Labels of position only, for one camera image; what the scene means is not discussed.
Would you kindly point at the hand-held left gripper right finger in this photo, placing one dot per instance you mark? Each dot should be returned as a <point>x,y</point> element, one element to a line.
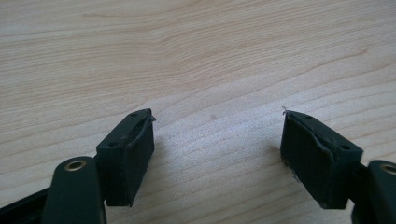
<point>317,161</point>

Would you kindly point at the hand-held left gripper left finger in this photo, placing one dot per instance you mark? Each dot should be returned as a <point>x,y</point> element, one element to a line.
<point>124,158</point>

